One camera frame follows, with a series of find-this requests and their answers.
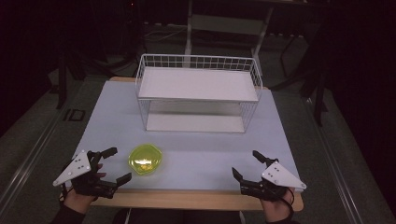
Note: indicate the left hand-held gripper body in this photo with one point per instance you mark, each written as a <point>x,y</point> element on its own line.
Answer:
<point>77,166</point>

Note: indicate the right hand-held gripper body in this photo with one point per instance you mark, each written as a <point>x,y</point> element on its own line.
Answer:
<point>277,179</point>

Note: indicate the person's right hand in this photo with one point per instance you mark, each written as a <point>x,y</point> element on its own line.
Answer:
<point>278,208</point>

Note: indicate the person's left hand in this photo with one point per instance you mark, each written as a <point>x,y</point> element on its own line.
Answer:
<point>77,202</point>

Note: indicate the green plastic plate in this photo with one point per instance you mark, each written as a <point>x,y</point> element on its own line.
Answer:
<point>145,159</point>

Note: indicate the pale blue table mat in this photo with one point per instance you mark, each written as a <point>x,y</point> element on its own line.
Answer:
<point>199,155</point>

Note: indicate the black tripod stand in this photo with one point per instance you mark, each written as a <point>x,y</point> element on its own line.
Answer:
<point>62,77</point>
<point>317,81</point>

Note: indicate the metal floor rail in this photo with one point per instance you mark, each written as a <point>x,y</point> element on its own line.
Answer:
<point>31,155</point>
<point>334,161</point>

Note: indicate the dark floor bracket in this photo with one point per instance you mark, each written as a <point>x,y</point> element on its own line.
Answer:
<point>74,115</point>

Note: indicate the white metal stand frame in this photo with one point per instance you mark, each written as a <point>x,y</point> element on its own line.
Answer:
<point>227,25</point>

